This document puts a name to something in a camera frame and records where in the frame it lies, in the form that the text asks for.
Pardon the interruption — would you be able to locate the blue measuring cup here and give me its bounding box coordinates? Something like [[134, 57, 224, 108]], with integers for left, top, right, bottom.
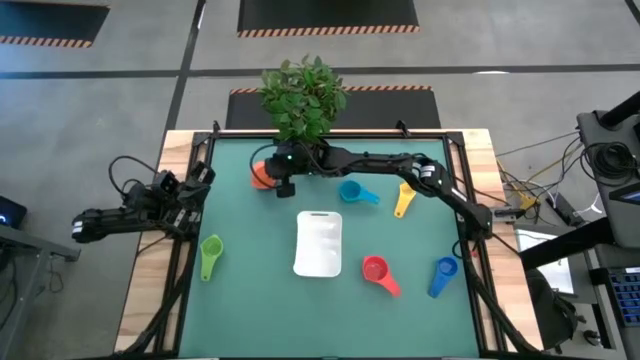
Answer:
[[427, 255, 460, 300]]

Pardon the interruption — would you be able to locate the grey metal stand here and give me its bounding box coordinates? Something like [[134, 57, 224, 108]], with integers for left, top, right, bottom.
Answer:
[[0, 224, 82, 360]]

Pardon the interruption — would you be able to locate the coiled black cable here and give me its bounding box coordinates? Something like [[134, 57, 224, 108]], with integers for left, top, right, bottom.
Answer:
[[579, 141, 640, 182]]

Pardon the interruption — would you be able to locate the yellow measuring cup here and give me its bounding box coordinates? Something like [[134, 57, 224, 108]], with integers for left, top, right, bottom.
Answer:
[[393, 182, 417, 220]]

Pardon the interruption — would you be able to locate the green potted plant black pot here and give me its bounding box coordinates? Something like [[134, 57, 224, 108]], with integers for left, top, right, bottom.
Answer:
[[257, 53, 349, 147]]

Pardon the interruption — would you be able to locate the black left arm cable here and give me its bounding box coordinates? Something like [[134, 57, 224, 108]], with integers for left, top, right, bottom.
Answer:
[[108, 155, 162, 197]]

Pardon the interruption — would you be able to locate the green table mat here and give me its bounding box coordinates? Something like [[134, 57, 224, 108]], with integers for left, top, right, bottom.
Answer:
[[178, 137, 481, 359]]

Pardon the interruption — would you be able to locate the white plastic basket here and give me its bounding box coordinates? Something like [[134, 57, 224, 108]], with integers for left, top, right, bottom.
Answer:
[[292, 210, 344, 279]]

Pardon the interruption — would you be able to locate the orange measuring cup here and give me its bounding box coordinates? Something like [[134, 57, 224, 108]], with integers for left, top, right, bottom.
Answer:
[[251, 159, 277, 191]]

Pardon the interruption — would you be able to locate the yellow cable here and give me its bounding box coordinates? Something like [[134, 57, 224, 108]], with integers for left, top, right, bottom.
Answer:
[[494, 159, 541, 211]]

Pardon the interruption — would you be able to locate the white sheet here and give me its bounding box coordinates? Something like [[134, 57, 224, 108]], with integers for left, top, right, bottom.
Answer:
[[514, 227, 576, 296]]

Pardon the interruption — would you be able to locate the dark laptop screen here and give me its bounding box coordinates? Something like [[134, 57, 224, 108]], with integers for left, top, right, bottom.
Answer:
[[608, 180, 640, 206]]

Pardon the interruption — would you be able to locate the black backpack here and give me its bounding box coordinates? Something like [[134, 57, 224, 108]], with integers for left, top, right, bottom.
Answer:
[[524, 267, 586, 351]]

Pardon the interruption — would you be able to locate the grey equipment cart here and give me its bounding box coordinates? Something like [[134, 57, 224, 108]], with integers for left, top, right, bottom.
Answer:
[[574, 107, 640, 251]]

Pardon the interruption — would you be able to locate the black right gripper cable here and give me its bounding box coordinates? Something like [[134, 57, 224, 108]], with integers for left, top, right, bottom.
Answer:
[[249, 143, 277, 190]]

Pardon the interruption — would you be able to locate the teal measuring cup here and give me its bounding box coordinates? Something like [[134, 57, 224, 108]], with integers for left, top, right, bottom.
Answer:
[[338, 179, 381, 206]]

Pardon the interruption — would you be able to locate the green measuring cup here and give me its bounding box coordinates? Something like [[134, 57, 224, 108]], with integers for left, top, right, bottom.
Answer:
[[199, 233, 225, 283]]

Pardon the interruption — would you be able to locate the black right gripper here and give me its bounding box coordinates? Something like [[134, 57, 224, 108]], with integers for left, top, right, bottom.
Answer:
[[263, 141, 324, 199]]

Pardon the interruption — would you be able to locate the dark tablet screen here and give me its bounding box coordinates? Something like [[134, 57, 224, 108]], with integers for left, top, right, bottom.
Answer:
[[0, 194, 29, 230]]

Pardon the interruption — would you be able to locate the black power strip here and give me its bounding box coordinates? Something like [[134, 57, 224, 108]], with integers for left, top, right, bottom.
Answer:
[[544, 192, 581, 226]]

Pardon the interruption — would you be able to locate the black beam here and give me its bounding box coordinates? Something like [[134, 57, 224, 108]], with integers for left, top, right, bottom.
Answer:
[[518, 215, 619, 272]]

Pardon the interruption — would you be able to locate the keyboard with blue keys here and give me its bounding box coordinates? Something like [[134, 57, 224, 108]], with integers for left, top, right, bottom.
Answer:
[[607, 266, 640, 329]]

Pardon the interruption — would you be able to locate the black metal table frame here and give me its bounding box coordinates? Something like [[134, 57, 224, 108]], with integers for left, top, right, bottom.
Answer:
[[112, 119, 544, 360]]

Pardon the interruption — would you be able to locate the black hazard-striped floor mat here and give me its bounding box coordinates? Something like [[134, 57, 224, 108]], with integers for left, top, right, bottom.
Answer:
[[0, 0, 111, 49], [224, 84, 443, 130], [236, 0, 421, 39]]

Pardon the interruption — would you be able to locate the red measuring cup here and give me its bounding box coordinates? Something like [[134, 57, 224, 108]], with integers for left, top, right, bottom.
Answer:
[[361, 255, 403, 298]]

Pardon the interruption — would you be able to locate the black pole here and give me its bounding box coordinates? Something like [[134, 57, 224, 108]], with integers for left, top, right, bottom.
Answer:
[[598, 89, 640, 129]]

